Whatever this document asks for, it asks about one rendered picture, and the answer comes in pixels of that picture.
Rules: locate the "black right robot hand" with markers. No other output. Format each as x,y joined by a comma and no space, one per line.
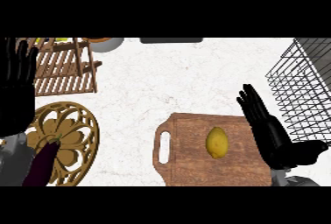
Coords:
275,137

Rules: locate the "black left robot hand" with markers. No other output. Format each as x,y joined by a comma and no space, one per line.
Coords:
17,96

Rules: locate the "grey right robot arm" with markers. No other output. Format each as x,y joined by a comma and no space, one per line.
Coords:
293,180

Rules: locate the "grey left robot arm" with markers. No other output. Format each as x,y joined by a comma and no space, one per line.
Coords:
14,163

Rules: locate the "yellow lemon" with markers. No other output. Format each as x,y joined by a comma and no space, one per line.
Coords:
216,142

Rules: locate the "brown wooden cutting board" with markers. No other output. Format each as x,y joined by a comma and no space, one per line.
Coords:
215,151

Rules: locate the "brown wooden slatted crate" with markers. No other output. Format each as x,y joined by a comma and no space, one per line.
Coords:
64,70

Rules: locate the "round wooden carved trivet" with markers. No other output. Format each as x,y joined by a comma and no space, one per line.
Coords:
73,140

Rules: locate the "purple eggplant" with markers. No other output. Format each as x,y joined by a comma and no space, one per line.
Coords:
42,164

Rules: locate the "grey bowl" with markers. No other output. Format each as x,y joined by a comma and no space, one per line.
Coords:
105,44

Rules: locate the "dark grey flat appliance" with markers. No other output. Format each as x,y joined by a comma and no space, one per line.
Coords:
170,40

